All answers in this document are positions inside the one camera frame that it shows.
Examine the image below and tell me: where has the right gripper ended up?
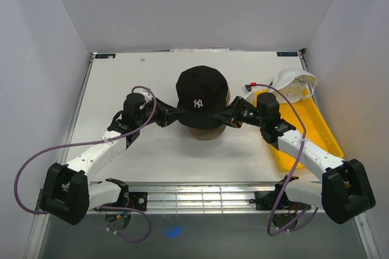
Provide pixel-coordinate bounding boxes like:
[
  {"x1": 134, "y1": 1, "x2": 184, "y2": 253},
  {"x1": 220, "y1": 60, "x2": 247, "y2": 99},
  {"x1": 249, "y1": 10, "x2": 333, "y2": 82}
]
[{"x1": 212, "y1": 97, "x2": 266, "y2": 129}]

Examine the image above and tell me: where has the black cap white logo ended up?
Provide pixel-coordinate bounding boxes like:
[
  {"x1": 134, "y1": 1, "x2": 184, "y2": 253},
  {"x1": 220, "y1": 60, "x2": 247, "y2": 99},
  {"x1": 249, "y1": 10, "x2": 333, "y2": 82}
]
[{"x1": 176, "y1": 66, "x2": 229, "y2": 130}]

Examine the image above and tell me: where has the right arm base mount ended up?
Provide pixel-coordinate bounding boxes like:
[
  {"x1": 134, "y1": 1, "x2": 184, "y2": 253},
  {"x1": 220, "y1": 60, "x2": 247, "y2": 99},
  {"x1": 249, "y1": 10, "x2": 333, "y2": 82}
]
[{"x1": 249, "y1": 191, "x2": 307, "y2": 211}]

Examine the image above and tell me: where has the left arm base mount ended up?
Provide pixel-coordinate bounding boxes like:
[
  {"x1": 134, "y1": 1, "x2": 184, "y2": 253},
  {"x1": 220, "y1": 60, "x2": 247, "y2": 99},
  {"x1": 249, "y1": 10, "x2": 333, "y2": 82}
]
[{"x1": 103, "y1": 192, "x2": 148, "y2": 212}]

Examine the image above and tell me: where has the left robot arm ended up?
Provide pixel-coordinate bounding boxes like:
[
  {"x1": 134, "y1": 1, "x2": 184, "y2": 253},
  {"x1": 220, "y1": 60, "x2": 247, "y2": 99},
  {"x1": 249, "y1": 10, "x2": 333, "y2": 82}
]
[{"x1": 39, "y1": 93, "x2": 183, "y2": 225}]

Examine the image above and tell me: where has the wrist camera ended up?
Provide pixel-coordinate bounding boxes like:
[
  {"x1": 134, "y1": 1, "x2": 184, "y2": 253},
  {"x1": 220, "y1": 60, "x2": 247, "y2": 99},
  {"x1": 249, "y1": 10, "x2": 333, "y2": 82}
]
[
  {"x1": 242, "y1": 85, "x2": 255, "y2": 102},
  {"x1": 137, "y1": 88, "x2": 153, "y2": 102}
]

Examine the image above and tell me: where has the yellow plastic tray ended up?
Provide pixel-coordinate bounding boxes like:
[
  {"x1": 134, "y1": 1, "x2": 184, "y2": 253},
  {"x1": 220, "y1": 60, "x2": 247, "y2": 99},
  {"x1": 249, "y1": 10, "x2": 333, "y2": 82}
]
[{"x1": 270, "y1": 97, "x2": 344, "y2": 171}]

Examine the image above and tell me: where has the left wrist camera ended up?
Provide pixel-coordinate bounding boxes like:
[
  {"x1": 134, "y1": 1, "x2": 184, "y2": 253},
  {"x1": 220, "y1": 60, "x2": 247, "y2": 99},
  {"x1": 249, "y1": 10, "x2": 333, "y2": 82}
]
[{"x1": 137, "y1": 88, "x2": 153, "y2": 102}]

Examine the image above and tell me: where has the aluminium table rail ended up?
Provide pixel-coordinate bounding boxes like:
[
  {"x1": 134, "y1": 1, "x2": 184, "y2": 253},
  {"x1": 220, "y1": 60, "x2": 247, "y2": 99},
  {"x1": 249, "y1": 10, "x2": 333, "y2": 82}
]
[{"x1": 35, "y1": 182, "x2": 365, "y2": 215}]

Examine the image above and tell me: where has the beige cap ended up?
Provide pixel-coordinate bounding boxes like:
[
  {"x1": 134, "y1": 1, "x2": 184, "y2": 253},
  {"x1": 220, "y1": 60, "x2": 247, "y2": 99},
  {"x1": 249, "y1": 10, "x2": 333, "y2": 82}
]
[{"x1": 185, "y1": 83, "x2": 231, "y2": 140}]

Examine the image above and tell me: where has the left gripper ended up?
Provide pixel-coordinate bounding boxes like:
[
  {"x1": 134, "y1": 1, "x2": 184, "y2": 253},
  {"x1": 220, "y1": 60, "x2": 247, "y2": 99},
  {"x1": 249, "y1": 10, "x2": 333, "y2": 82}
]
[{"x1": 136, "y1": 97, "x2": 184, "y2": 128}]

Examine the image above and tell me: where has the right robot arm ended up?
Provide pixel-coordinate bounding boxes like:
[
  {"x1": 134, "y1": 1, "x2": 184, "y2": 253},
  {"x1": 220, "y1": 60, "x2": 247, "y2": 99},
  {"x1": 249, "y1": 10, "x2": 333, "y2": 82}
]
[{"x1": 212, "y1": 92, "x2": 376, "y2": 224}]

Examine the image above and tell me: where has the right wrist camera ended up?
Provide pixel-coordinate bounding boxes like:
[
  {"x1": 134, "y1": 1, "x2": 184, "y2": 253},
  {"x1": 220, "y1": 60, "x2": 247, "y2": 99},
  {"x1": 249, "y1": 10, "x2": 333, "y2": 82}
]
[{"x1": 242, "y1": 85, "x2": 255, "y2": 102}]

